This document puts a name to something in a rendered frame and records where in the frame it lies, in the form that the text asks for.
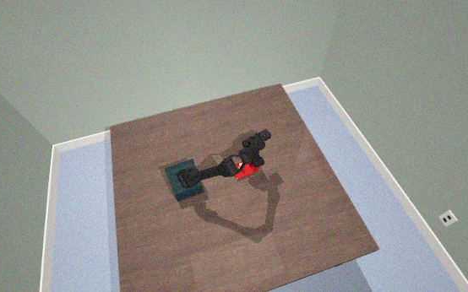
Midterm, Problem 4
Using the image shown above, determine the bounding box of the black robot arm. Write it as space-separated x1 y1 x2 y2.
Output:
178 129 271 189

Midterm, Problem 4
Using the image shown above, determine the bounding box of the red circuit board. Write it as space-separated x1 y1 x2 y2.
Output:
235 160 261 179

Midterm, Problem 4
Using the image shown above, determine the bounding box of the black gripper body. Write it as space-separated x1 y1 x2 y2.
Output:
242 139 264 168

